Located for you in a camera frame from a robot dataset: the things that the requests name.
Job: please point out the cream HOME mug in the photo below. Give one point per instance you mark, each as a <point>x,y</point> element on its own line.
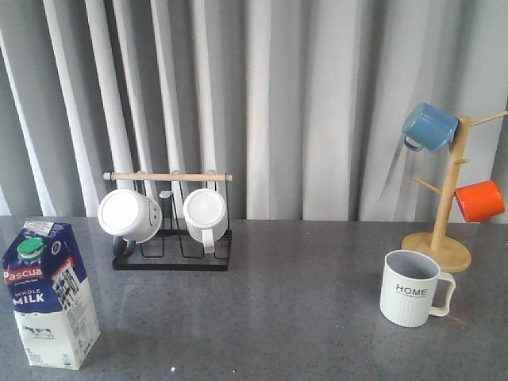
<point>408,287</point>

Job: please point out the Pascual whole milk carton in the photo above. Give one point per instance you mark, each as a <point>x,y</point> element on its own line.
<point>51,296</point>

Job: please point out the white ribbed mug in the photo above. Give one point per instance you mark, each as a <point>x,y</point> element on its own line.
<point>205,213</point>

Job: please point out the grey pleated curtain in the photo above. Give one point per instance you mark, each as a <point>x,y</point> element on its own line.
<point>301,101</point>

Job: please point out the white smiley face mug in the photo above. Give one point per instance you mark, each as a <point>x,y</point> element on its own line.
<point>130,217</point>

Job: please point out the blue enamel mug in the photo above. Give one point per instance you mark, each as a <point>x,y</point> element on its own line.
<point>429,128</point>

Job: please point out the wooden mug tree stand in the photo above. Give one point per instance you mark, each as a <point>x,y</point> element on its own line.
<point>450,254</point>

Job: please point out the orange enamel mug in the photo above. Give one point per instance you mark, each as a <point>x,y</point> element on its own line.
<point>479,202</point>

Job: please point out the black wire mug rack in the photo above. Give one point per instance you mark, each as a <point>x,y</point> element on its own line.
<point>172,248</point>

